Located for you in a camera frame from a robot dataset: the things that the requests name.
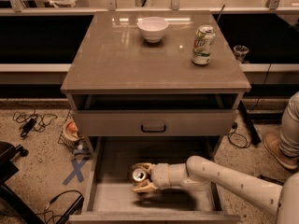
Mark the black office chair base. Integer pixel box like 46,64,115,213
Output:
0,141,45,224

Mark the white bowl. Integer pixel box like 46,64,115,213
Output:
137,17,169,43

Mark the orange soda can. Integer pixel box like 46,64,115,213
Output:
132,168,148,183

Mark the green white soda can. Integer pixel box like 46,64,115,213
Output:
192,25,216,65

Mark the black cable coil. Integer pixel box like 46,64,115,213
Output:
227,122,252,149

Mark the open lower drawer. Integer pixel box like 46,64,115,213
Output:
69,136,240,224

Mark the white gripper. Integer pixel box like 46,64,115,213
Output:
132,162,171,193

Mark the grey drawer cabinet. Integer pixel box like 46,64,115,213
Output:
62,11,250,150

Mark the closed drawer with black handle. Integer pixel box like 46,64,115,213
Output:
72,110,238,137

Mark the blue tape cross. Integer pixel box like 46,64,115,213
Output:
63,157,89,186

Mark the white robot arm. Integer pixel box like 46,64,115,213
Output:
132,156,299,224

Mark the black power adapter with cable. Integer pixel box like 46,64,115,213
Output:
12,105,58,138

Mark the black cable bottom left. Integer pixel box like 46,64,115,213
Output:
36,189,85,224

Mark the tan shoe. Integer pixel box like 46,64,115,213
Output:
263,133,298,170

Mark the person leg in jeans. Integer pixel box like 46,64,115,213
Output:
280,91,299,158

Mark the wire basket with items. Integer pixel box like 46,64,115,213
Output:
58,112,91,157

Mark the black bar on floor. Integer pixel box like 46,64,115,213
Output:
257,175,284,186

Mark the clear glass cup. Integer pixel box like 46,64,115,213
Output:
233,45,249,63

